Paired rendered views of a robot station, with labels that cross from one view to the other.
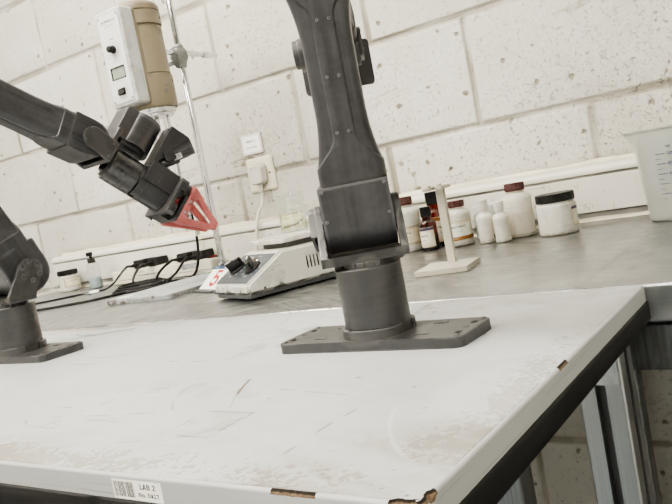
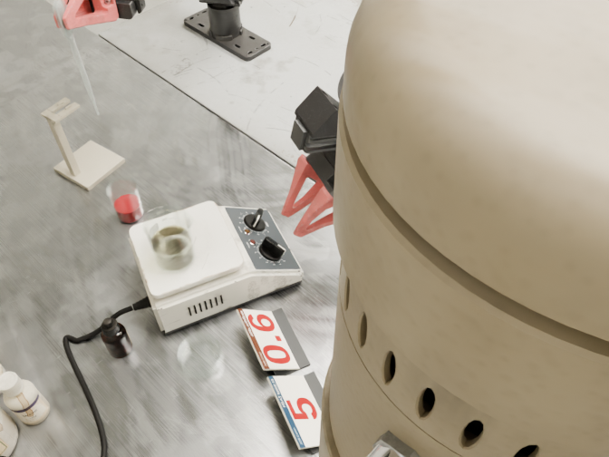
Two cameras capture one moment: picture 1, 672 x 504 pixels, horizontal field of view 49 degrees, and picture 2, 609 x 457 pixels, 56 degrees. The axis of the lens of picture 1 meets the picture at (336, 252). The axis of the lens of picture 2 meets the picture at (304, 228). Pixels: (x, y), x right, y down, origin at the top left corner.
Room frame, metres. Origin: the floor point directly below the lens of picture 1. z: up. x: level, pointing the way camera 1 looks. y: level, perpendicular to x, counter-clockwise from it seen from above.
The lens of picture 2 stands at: (1.71, 0.28, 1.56)
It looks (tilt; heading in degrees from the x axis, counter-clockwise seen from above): 50 degrees down; 188
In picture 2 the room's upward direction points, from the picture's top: straight up
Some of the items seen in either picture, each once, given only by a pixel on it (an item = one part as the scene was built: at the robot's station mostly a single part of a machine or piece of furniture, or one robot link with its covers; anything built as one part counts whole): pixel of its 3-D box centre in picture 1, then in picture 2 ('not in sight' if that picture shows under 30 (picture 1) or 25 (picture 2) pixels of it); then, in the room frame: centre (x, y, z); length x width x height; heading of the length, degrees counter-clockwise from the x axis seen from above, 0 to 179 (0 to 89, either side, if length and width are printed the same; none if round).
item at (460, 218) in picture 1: (459, 222); not in sight; (1.40, -0.24, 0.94); 0.05 x 0.05 x 0.09
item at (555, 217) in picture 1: (557, 213); not in sight; (1.28, -0.39, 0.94); 0.07 x 0.07 x 0.07
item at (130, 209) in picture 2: not in sight; (126, 200); (1.18, -0.06, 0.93); 0.04 x 0.04 x 0.06
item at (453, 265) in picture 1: (440, 227); (78, 136); (1.09, -0.16, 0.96); 0.08 x 0.08 x 0.13; 64
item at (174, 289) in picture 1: (188, 284); not in sight; (1.62, 0.33, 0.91); 0.30 x 0.20 x 0.01; 145
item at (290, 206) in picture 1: (290, 212); (173, 239); (1.31, 0.07, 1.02); 0.06 x 0.05 x 0.08; 98
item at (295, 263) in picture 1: (285, 263); (208, 260); (1.28, 0.09, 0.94); 0.22 x 0.13 x 0.08; 123
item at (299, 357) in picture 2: not in sight; (273, 336); (1.37, 0.19, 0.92); 0.09 x 0.06 x 0.04; 33
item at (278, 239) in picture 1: (292, 235); (185, 247); (1.29, 0.07, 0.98); 0.12 x 0.12 x 0.01; 33
